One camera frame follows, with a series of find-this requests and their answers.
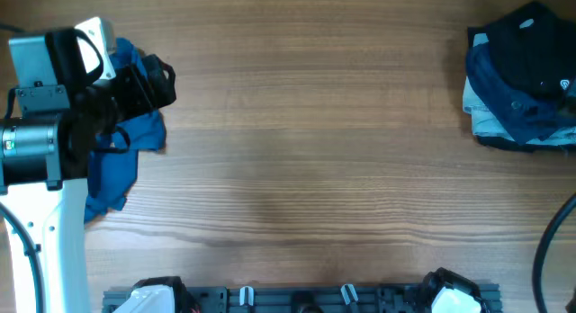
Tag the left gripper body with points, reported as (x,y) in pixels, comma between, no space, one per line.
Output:
(128,95)

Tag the black polo shirt with logo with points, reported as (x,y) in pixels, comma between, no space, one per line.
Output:
(534,51)

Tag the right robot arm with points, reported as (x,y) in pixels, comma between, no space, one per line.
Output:
(444,291)

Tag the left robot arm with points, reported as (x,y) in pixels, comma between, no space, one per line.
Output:
(90,104)

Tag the blue crumpled shirt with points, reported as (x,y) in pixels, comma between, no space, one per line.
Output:
(111,175)

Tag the black folded garment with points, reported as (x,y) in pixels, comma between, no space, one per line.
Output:
(506,118)

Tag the light blue folded garment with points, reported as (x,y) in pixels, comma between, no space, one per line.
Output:
(483,119)

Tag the dark navy folded garment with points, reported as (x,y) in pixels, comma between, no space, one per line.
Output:
(508,106)

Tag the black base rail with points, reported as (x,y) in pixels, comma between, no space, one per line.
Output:
(383,298)

